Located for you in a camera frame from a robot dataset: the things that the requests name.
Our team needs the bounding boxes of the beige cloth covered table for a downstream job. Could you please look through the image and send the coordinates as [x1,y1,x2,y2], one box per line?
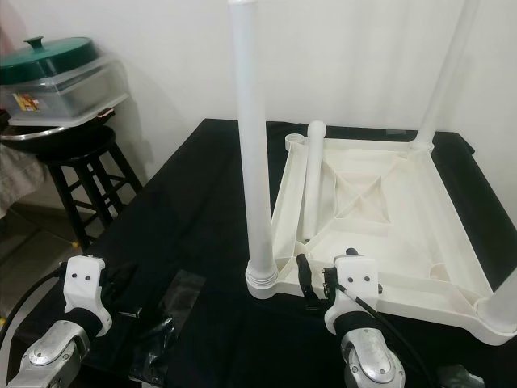
[0,145,51,217]

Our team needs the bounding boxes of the green pot lid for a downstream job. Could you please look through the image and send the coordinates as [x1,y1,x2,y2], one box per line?
[0,36,100,86]

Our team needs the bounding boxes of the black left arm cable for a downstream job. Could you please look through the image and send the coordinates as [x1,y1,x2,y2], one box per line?
[0,271,69,382]

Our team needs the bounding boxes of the clear plastic container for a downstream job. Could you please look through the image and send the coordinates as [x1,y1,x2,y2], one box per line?
[0,61,132,127]

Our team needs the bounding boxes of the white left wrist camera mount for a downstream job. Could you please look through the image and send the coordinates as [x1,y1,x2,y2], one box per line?
[63,255,113,336]

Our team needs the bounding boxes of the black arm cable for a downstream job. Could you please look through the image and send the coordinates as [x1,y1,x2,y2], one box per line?
[0,271,69,382]
[343,287,439,388]

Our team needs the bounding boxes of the white plastic table top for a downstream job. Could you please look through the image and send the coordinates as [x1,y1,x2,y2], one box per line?
[246,133,517,337]

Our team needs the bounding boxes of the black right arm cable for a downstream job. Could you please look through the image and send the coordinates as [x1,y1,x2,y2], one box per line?
[343,287,439,388]

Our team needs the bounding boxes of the black round stool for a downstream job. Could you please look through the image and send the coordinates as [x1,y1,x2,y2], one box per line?
[44,125,148,253]

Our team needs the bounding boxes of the black tablecloth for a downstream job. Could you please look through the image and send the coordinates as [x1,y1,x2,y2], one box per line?
[0,119,517,388]

